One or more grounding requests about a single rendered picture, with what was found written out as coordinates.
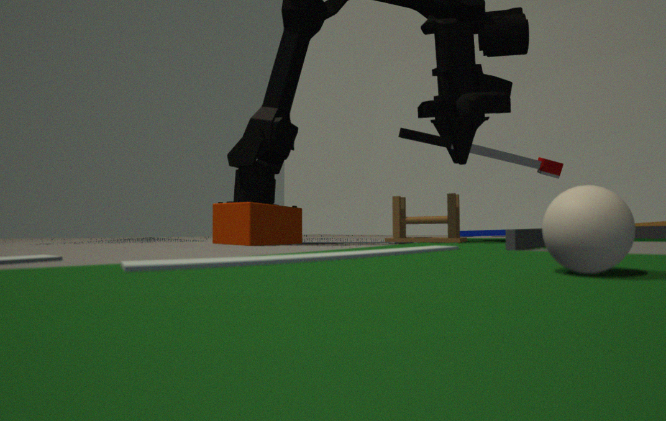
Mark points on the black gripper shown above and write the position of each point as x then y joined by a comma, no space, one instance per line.
459,109

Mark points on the red putter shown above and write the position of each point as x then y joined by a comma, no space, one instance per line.
542,166

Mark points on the white golf ball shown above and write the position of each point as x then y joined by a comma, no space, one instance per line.
588,229

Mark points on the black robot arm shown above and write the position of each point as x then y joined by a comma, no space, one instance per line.
270,135

